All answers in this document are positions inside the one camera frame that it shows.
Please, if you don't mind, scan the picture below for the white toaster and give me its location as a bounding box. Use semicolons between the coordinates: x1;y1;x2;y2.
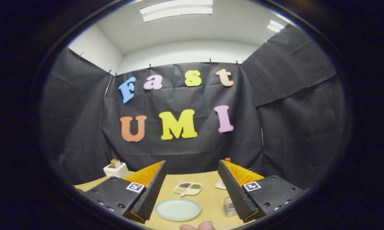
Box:
103;162;129;179

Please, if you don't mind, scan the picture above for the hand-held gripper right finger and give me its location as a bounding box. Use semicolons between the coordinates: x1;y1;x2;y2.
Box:
218;160;304;223

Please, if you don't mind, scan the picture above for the white divided dish with beans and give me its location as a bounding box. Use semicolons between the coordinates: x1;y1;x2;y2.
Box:
173;182;203;196

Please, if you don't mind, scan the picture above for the long ceiling light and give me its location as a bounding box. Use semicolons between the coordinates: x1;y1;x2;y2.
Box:
140;0;213;22

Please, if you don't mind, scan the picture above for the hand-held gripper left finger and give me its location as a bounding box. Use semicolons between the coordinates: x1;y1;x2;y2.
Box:
83;160;167;224

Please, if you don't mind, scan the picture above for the small ceiling light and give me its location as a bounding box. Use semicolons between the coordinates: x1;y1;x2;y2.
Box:
268;20;285;33

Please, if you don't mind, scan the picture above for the metal wire basket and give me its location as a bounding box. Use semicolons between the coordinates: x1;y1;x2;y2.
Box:
223;197;238;217

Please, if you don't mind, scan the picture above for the light green plate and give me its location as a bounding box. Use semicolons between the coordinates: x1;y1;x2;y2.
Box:
154;198;202;222

